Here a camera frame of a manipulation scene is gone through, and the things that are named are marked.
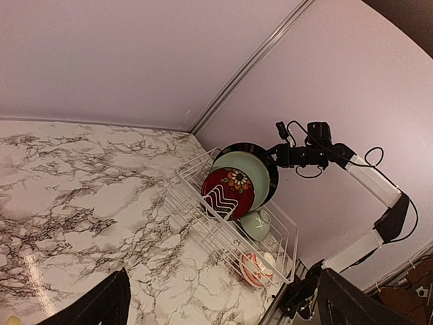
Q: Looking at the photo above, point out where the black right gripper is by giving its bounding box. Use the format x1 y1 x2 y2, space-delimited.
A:
263 143 308 168

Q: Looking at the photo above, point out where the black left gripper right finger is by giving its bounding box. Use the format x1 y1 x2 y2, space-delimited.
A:
317 269 412 325

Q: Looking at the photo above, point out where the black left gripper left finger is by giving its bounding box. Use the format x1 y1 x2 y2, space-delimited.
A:
39 268 131 325

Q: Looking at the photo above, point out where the black striped rim plate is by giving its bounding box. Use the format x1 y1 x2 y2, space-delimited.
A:
213 142 279 205

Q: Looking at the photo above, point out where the yellow ceramic mug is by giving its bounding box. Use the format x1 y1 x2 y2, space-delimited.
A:
5 316 22 325

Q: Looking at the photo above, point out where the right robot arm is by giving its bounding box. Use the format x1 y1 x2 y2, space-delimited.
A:
264 121 416 273

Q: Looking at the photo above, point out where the pale green plate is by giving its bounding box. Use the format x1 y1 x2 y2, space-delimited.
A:
210 151 271 210

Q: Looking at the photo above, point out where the red floral plate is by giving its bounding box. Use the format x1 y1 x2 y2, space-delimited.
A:
201 167 255 220

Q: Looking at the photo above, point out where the pale green bowl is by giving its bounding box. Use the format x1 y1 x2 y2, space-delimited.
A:
239 209 271 242

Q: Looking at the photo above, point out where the white red patterned bowl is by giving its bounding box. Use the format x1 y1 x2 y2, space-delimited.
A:
239 251 274 289

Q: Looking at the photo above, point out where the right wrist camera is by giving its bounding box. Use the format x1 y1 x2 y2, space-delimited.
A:
275 121 291 144

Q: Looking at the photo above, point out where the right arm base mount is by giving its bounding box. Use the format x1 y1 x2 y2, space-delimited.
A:
278 259 323 320

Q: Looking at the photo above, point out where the white wire dish rack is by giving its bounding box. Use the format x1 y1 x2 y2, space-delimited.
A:
169 148 298 286

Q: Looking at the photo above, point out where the right aluminium frame post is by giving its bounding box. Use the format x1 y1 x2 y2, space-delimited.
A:
187 0 316 135

